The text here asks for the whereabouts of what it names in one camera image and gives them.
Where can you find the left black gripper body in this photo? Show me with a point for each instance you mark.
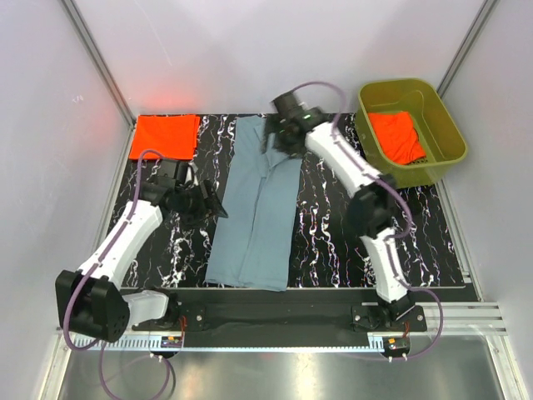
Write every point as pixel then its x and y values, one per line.
pixel 191 206

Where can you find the black marbled table mat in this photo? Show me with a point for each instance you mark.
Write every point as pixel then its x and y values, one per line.
pixel 325 252

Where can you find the folded orange t-shirt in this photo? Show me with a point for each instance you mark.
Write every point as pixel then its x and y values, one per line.
pixel 173 137

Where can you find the aluminium corner post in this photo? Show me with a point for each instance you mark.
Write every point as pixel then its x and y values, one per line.
pixel 89 43
pixel 468 42

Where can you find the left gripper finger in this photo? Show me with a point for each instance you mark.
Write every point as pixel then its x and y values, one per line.
pixel 214 207
pixel 207 190

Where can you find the aluminium frame rail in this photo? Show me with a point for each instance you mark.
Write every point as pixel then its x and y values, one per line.
pixel 448 319

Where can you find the orange connector box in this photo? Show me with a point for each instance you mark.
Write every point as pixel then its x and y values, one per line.
pixel 172 342
pixel 397 343

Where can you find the left orange connector box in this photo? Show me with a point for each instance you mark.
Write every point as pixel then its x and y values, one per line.
pixel 172 342

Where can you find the right aluminium corner post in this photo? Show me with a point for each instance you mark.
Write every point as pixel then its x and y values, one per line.
pixel 468 42

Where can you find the orange t-shirt in bin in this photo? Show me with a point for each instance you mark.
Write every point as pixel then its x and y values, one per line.
pixel 397 137

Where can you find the grey-blue t-shirt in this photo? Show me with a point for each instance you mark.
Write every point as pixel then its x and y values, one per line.
pixel 252 246

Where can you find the olive green plastic bin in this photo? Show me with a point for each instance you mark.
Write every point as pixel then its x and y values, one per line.
pixel 439 136

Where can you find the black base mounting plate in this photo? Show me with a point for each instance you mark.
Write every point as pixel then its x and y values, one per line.
pixel 297 318

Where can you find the left aluminium corner post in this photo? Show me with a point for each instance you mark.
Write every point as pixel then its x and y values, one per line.
pixel 89 43

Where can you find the right orange connector box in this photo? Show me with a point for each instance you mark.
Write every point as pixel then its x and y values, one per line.
pixel 397 343

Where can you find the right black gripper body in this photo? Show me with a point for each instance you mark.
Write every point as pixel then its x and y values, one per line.
pixel 271 127

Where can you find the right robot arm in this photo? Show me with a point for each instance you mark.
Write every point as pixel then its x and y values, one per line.
pixel 369 212

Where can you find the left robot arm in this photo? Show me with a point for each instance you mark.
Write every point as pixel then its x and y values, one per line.
pixel 89 300

